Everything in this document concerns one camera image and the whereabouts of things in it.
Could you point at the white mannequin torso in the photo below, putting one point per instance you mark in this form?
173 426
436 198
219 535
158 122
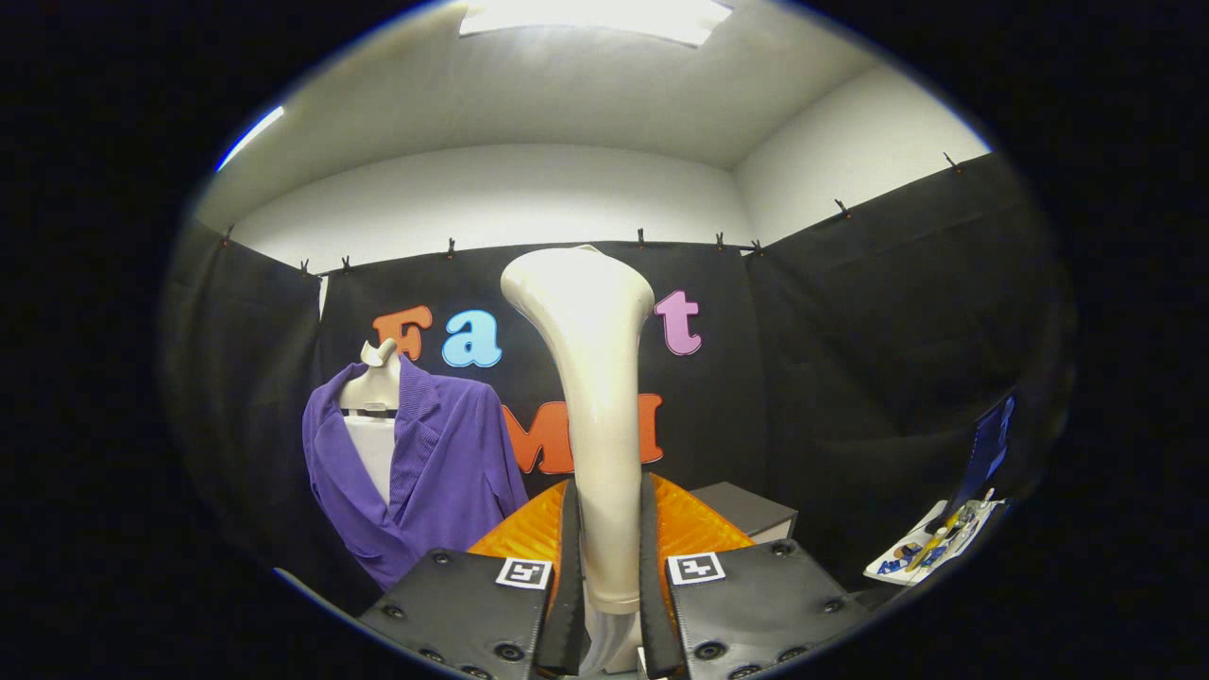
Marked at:
376 453

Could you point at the grey cabinet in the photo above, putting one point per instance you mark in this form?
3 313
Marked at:
746 505

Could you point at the ceiling light strip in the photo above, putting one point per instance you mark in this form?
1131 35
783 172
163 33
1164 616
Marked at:
250 139

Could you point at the white side table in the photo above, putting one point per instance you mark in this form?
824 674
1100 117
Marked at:
874 571

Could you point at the yellow bottle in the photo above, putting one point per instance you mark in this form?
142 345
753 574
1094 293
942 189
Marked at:
930 548

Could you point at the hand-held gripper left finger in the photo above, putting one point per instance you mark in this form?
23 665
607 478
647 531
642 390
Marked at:
570 586

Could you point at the ceiling light panel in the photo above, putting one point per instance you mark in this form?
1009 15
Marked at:
595 17

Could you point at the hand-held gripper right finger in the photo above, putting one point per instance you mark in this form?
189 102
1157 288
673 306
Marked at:
650 567

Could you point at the computer monitor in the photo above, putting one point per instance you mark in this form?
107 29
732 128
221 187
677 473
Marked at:
992 444

